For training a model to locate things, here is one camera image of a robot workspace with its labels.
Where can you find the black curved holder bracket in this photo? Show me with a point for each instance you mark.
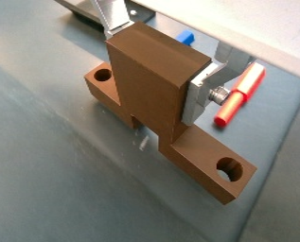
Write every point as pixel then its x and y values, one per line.
pixel 84 9

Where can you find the blue peg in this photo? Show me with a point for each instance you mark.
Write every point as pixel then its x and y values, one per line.
pixel 185 37

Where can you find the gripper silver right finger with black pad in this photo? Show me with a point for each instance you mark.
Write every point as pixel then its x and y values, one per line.
pixel 215 75

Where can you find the brown T-shaped block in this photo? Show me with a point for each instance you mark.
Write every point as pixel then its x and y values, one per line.
pixel 142 86

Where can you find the red peg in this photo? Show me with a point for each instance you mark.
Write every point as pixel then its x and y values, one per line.
pixel 241 92

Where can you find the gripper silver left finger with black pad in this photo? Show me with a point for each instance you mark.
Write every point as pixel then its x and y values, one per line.
pixel 113 15

